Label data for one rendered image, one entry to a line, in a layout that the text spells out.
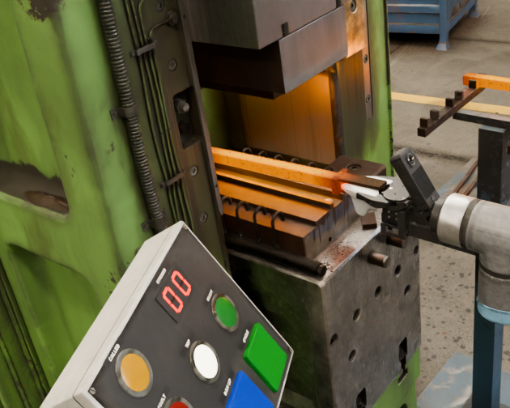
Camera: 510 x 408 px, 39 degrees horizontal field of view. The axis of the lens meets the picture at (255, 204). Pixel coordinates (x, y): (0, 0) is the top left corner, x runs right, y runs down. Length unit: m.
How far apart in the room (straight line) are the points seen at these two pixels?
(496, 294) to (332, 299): 0.30
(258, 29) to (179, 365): 0.53
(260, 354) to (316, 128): 0.77
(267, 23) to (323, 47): 0.17
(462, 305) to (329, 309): 1.38
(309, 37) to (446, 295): 1.69
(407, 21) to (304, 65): 3.97
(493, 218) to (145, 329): 0.63
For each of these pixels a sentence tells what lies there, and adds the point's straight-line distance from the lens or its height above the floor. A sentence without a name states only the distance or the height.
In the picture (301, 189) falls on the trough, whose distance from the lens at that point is 1.50.
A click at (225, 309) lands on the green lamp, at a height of 1.09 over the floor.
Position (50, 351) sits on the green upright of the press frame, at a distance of 1.70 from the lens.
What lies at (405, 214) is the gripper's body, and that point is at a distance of 1.31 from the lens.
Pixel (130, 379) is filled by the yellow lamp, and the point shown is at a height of 1.17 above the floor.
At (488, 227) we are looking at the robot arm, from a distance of 1.24.
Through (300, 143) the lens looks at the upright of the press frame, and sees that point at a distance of 1.74.
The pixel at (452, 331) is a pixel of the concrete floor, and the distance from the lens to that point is 2.62.
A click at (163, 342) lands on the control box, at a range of 0.91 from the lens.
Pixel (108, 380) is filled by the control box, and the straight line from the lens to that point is 0.83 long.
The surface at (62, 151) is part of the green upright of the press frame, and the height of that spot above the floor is 1.27.
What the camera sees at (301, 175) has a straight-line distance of 1.44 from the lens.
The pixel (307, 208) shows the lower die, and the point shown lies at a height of 0.99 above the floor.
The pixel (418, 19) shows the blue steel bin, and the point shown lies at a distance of 5.17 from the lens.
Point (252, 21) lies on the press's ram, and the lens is 1.14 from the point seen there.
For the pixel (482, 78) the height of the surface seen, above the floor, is 1.03.
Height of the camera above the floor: 1.72
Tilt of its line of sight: 30 degrees down
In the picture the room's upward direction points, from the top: 9 degrees counter-clockwise
